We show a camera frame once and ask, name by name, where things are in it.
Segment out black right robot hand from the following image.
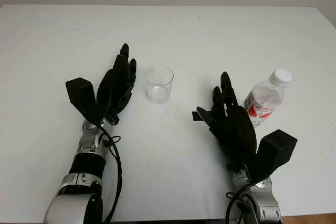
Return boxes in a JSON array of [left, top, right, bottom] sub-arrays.
[[196, 71, 258, 172]]

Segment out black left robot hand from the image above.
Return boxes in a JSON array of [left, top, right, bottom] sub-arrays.
[[96, 42, 138, 125]]

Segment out clear water bottle red label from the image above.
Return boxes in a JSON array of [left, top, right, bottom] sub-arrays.
[[243, 68, 293, 129]]

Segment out clear plastic cup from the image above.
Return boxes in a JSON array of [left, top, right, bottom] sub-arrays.
[[145, 65, 174, 104]]

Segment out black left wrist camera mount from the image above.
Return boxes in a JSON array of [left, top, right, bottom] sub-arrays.
[[65, 77, 106, 125]]

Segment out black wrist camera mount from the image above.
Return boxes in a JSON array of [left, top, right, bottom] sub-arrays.
[[246, 129, 298, 183], [65, 77, 106, 125]]

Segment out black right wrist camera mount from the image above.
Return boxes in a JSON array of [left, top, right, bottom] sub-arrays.
[[246, 129, 298, 183]]

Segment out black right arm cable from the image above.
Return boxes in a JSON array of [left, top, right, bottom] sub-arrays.
[[225, 175, 263, 224]]

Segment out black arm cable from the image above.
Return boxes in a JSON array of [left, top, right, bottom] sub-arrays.
[[225, 175, 263, 224], [98, 119, 124, 224]]

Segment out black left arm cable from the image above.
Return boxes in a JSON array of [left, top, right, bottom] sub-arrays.
[[98, 119, 124, 224]]

